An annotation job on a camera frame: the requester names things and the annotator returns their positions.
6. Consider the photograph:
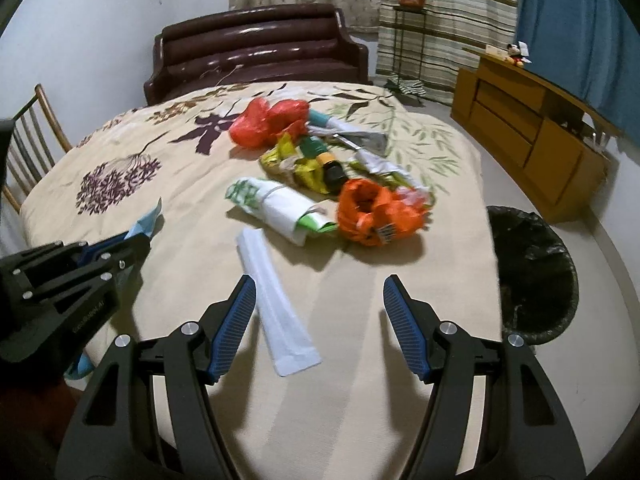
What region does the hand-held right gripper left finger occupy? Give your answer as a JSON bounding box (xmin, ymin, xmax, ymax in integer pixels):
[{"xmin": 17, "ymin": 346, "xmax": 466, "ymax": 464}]
[{"xmin": 55, "ymin": 274, "xmax": 258, "ymax": 480}]

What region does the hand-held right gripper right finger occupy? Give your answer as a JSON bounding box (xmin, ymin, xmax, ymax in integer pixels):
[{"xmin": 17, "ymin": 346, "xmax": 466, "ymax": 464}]
[{"xmin": 382, "ymin": 275, "xmax": 588, "ymax": 480}]

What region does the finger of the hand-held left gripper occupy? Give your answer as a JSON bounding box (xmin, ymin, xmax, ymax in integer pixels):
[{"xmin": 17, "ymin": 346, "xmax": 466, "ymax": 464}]
[
  {"xmin": 0, "ymin": 234, "xmax": 153, "ymax": 282},
  {"xmin": 15, "ymin": 255, "xmax": 141, "ymax": 312}
]

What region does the long white packet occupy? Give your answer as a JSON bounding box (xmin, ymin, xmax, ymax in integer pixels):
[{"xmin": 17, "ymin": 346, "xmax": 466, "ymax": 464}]
[{"xmin": 236, "ymin": 227, "xmax": 322, "ymax": 378}]

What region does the light blue paper sheet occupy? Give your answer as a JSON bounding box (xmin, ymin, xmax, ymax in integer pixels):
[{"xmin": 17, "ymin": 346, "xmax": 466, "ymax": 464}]
[{"xmin": 64, "ymin": 198, "xmax": 165, "ymax": 382}]

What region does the orange plastic bag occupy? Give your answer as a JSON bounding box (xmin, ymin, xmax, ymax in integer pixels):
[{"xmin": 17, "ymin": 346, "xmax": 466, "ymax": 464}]
[{"xmin": 336, "ymin": 178, "xmax": 433, "ymax": 248}]

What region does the green and white packet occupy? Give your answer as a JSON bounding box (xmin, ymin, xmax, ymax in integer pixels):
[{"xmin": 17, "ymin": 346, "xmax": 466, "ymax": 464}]
[{"xmin": 225, "ymin": 177, "xmax": 338, "ymax": 247}]

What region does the black lined trash bin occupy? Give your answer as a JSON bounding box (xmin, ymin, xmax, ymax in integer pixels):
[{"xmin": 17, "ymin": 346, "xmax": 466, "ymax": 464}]
[{"xmin": 486, "ymin": 205, "xmax": 580, "ymax": 346}]

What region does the white wrapper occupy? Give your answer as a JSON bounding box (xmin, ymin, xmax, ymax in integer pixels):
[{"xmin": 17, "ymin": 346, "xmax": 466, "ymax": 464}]
[{"xmin": 350, "ymin": 152, "xmax": 431, "ymax": 196}]

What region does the yellow snack wrapper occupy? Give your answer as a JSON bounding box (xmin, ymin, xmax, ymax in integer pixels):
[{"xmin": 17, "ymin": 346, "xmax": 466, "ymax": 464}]
[{"xmin": 258, "ymin": 137, "xmax": 326, "ymax": 193}]

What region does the green and yellow bottle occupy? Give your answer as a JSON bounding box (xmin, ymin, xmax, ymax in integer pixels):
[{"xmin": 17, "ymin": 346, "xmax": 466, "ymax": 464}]
[{"xmin": 299, "ymin": 137, "xmax": 348, "ymax": 195}]

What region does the person's left forearm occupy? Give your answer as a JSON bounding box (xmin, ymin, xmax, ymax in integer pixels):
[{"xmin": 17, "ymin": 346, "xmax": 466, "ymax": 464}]
[{"xmin": 0, "ymin": 360, "xmax": 88, "ymax": 480}]

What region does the wooden slat chair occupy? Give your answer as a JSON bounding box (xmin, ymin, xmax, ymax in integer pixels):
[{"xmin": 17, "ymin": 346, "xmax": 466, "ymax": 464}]
[{"xmin": 0, "ymin": 84, "xmax": 73, "ymax": 216}]

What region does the silver foil packet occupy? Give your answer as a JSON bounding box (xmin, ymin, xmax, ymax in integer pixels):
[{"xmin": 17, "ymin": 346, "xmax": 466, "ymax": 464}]
[{"xmin": 330, "ymin": 127, "xmax": 391, "ymax": 156}]

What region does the red plastic bag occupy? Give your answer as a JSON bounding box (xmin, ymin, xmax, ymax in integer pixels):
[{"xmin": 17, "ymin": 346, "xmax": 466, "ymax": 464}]
[{"xmin": 229, "ymin": 97, "xmax": 311, "ymax": 150}]

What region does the teal and white tube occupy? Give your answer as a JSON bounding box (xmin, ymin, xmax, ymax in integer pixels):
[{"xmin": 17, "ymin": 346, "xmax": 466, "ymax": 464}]
[{"xmin": 305, "ymin": 110, "xmax": 361, "ymax": 136}]

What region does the wooden cabinet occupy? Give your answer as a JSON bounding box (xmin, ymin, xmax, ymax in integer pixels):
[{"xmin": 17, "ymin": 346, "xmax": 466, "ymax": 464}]
[{"xmin": 450, "ymin": 46, "xmax": 613, "ymax": 224}]

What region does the striped cloth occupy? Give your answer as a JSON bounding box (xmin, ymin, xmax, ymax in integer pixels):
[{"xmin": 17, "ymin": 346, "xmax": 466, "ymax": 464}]
[{"xmin": 384, "ymin": 75, "xmax": 427, "ymax": 98}]

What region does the brown leather sofa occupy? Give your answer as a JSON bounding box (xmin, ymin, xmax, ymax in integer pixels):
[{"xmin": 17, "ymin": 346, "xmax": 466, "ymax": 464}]
[{"xmin": 143, "ymin": 3, "xmax": 373, "ymax": 107}]

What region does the mouse plush toy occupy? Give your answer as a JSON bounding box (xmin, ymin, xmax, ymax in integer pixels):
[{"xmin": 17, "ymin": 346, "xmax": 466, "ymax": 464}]
[{"xmin": 505, "ymin": 41, "xmax": 532, "ymax": 67}]

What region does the striped curtain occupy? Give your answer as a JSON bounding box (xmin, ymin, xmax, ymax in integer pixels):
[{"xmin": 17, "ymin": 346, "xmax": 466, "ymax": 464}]
[{"xmin": 375, "ymin": 0, "xmax": 521, "ymax": 106}]

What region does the black metal plant stand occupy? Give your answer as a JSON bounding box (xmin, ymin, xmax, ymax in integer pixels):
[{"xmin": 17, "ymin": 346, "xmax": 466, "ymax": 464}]
[{"xmin": 390, "ymin": 6, "xmax": 431, "ymax": 86}]

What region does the blue curtain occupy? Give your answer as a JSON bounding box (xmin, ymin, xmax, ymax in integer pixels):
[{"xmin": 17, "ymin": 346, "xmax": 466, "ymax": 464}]
[{"xmin": 515, "ymin": 0, "xmax": 640, "ymax": 148}]

